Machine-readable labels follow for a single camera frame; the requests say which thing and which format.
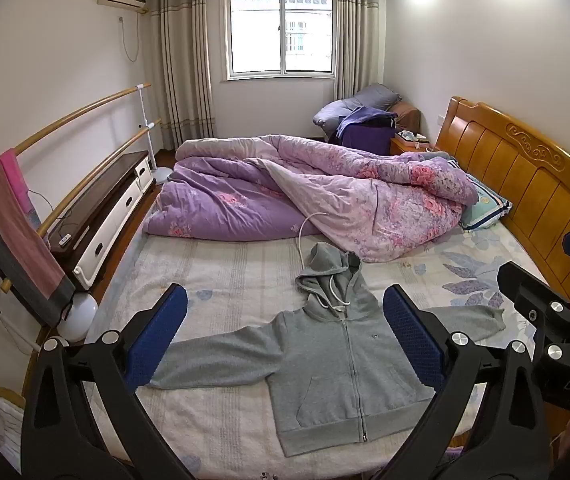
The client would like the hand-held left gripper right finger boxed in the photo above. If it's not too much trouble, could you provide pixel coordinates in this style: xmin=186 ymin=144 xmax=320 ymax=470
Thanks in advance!
xmin=382 ymin=284 xmax=553 ymax=480

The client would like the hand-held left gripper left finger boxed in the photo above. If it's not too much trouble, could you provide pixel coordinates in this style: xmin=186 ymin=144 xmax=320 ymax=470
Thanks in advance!
xmin=21 ymin=284 xmax=201 ymax=480

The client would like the grey zip hoodie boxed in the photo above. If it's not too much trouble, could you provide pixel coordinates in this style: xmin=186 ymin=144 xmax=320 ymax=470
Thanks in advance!
xmin=147 ymin=241 xmax=508 ymax=458

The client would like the purple clothes pile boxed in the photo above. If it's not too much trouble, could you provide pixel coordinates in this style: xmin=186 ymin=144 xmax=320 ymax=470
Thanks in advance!
xmin=335 ymin=107 xmax=398 ymax=156

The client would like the bed with pale patterned sheet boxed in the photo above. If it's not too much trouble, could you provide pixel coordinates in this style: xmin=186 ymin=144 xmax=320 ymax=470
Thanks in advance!
xmin=22 ymin=135 xmax=570 ymax=480

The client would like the white round lamp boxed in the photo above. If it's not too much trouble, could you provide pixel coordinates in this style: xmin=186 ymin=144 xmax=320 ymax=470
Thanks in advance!
xmin=56 ymin=292 xmax=98 ymax=345

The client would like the patterned pillow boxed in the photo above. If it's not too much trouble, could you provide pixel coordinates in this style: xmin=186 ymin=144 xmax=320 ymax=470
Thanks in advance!
xmin=447 ymin=157 xmax=513 ymax=233

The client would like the wooden headboard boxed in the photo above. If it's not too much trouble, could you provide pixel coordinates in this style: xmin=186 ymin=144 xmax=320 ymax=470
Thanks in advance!
xmin=435 ymin=95 xmax=570 ymax=311

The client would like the dark topped white cabinet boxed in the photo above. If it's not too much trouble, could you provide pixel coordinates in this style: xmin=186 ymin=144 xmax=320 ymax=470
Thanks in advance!
xmin=48 ymin=150 xmax=156 ymax=291

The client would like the purple floral quilt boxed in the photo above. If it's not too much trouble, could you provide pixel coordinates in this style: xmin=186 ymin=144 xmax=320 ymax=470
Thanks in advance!
xmin=142 ymin=134 xmax=478 ymax=265

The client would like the grey and mauve striped towel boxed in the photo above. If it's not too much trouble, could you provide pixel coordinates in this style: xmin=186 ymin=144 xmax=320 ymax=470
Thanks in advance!
xmin=0 ymin=162 xmax=76 ymax=328

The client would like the wooden barre bar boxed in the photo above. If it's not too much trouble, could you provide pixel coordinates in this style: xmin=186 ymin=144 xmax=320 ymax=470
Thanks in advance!
xmin=0 ymin=120 xmax=162 ymax=293
xmin=12 ymin=85 xmax=141 ymax=158

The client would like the wooden nightstand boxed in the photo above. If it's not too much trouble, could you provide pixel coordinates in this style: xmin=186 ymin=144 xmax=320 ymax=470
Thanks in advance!
xmin=390 ymin=130 xmax=448 ymax=158

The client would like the white barre stand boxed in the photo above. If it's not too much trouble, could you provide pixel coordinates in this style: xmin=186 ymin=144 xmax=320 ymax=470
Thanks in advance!
xmin=134 ymin=82 xmax=171 ymax=183

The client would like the bright pink towel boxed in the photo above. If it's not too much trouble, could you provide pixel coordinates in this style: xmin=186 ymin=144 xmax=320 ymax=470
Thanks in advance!
xmin=0 ymin=149 xmax=41 ymax=226

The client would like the brown chair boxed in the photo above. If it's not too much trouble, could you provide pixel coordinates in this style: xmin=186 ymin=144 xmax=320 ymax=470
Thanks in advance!
xmin=390 ymin=100 xmax=422 ymax=136

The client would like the grey cushion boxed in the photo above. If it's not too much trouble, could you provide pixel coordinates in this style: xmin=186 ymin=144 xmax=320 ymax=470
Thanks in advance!
xmin=312 ymin=82 xmax=403 ymax=128

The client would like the grey striped curtain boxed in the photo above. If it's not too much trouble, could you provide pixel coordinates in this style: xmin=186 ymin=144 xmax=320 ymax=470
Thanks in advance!
xmin=150 ymin=0 xmax=216 ymax=151
xmin=334 ymin=0 xmax=388 ymax=103

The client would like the window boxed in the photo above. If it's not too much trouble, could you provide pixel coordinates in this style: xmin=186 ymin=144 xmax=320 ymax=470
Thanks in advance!
xmin=222 ymin=0 xmax=338 ymax=81

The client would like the white cable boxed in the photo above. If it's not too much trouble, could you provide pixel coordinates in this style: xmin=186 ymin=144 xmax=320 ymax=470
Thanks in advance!
xmin=296 ymin=211 xmax=327 ymax=263

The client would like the air conditioner power cord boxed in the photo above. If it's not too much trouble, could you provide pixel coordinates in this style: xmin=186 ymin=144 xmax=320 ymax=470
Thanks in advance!
xmin=118 ymin=10 xmax=145 ymax=63

